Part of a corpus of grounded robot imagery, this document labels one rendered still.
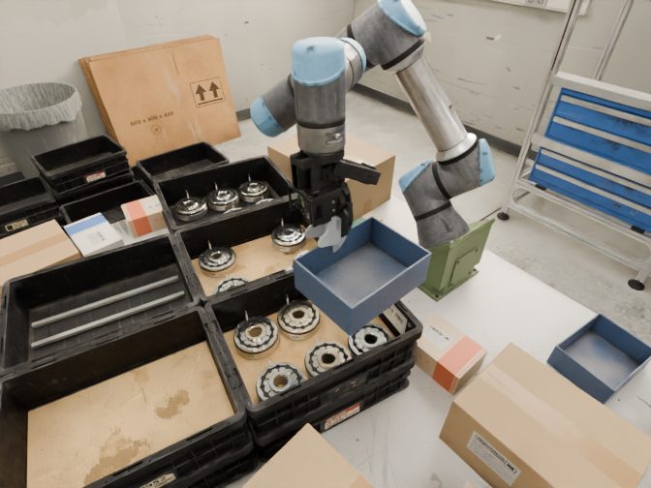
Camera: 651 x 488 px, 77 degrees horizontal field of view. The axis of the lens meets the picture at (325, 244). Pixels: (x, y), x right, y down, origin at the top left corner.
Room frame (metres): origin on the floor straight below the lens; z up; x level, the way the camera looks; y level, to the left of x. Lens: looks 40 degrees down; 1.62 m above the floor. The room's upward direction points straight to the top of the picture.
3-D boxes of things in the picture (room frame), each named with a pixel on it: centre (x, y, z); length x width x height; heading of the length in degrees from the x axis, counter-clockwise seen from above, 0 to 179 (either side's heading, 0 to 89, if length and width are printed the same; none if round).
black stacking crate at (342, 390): (0.58, 0.03, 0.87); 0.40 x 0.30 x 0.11; 119
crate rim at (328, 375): (0.58, 0.03, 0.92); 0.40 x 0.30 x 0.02; 119
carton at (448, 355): (0.63, -0.30, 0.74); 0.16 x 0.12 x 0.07; 41
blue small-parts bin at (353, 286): (0.54, -0.07, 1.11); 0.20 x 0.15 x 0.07; 131
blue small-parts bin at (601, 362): (0.61, -0.70, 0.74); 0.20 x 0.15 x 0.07; 123
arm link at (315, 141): (0.59, 0.00, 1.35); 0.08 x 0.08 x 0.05
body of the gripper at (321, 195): (0.59, 0.01, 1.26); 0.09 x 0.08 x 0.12; 128
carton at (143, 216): (1.23, 0.65, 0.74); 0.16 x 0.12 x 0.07; 123
